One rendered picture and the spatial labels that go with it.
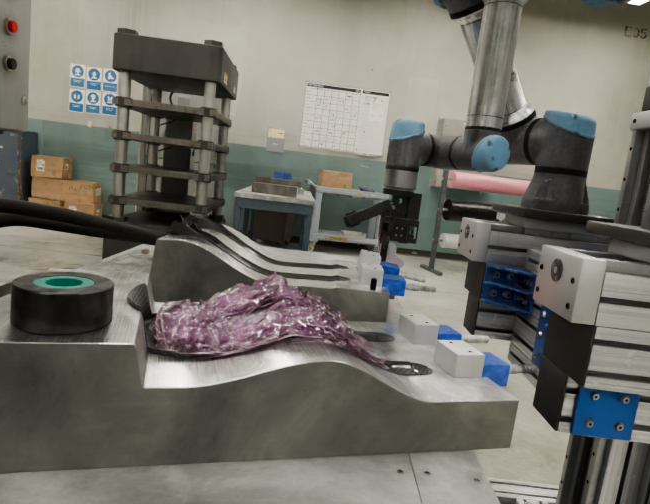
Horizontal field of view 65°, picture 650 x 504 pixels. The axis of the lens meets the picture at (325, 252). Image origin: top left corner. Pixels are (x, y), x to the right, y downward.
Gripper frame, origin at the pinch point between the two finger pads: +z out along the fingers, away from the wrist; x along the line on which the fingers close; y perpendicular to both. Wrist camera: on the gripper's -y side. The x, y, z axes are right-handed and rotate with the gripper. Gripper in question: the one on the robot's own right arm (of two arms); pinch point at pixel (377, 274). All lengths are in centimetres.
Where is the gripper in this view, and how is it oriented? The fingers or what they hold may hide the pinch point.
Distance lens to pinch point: 120.3
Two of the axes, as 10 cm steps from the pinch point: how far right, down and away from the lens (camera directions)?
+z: -1.2, 9.8, 1.5
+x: 0.2, -1.5, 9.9
